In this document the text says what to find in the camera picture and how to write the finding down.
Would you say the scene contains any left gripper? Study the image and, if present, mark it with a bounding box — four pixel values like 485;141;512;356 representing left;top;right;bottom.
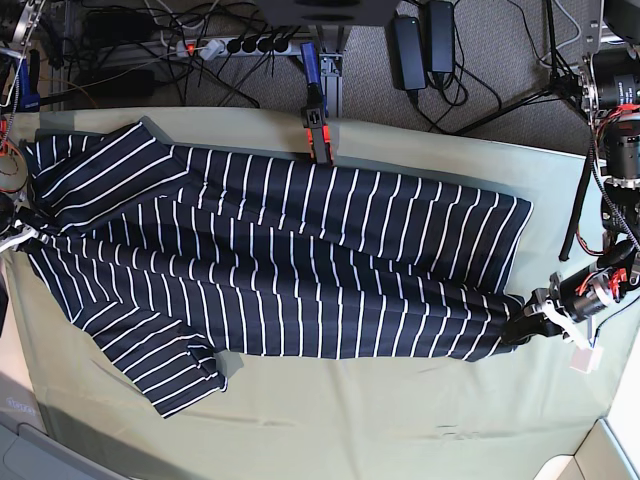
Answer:
501;272;590;349

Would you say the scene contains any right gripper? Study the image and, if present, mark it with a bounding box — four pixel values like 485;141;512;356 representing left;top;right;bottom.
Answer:
1;204;49;252

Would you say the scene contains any navy white striped T-shirt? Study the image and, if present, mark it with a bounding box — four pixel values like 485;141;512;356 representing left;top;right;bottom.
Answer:
25;123;533;417

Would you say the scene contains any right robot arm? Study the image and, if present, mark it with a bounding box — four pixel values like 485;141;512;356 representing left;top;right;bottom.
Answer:
1;1;45;251

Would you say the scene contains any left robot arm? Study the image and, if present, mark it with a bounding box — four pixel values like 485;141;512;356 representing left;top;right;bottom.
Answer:
502;1;639;350

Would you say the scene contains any green table cloth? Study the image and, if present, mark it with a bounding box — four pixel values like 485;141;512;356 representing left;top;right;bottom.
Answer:
5;108;639;479

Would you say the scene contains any blue clamp at left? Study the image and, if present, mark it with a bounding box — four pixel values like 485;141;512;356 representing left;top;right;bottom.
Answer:
13;49;41;112

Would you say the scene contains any black tripod stand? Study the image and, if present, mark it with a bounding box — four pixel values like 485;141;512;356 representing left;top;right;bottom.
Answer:
454;0;591;262

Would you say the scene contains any grey power strip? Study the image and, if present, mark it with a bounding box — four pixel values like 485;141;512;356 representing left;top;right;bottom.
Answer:
170;35;301;61

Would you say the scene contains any blue orange bar clamp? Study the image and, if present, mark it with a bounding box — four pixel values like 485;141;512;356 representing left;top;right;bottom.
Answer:
300;42;333;165

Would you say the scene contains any black power adapter left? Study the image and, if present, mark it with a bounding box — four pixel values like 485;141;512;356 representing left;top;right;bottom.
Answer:
389;16;426;91

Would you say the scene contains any black power adapter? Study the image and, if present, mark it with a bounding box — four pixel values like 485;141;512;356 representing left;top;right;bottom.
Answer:
389;16;426;91
426;1;455;73

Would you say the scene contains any black power adapter right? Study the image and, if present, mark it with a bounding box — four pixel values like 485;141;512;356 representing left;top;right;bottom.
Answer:
426;1;455;73

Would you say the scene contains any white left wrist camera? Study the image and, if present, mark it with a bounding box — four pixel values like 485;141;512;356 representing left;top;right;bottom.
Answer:
570;346;603;374

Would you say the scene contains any aluminium frame post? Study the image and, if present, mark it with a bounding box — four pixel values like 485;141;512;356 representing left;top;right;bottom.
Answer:
309;25;351;118

